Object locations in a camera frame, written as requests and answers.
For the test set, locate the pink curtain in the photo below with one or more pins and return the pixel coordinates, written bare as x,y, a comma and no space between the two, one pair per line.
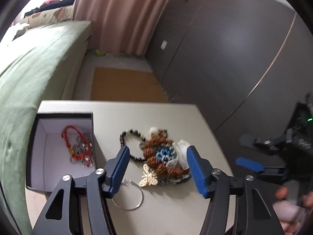
122,17

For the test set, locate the white sheer pouch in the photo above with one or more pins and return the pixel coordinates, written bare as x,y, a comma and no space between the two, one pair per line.
181,146

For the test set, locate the red and black clothes pile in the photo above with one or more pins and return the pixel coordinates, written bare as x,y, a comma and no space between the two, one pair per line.
51,3

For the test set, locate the white wardrobe label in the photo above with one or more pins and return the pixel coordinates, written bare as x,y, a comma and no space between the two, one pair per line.
164,45

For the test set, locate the gold butterfly brooch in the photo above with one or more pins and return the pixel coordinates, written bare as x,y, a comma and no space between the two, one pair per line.
148,177

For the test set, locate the grey wardrobe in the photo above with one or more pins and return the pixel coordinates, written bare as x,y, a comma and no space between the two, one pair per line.
220,53

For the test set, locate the black box with white interior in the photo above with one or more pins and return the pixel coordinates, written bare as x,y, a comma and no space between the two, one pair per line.
51,146

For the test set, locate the silver hoop bangle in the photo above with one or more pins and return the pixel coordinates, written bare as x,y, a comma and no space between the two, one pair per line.
127,209

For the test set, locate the floral pillow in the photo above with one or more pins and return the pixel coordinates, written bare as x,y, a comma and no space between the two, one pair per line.
49,14

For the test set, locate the beige bed base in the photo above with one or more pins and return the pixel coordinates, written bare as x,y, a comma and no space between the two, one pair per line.
77,71

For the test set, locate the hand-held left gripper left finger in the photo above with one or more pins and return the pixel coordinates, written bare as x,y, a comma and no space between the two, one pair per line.
121,166

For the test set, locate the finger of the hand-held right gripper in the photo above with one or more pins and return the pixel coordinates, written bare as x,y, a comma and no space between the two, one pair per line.
249,164
247,140

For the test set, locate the small green floor scrap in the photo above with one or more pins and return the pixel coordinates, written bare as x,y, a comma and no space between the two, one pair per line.
100,52

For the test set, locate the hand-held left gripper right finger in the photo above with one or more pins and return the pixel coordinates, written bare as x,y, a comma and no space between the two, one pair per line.
195,171

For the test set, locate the blue bead jewelry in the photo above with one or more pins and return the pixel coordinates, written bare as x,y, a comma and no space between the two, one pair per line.
160,155

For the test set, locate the person's right hand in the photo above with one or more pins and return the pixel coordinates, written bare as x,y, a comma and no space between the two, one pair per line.
288,210

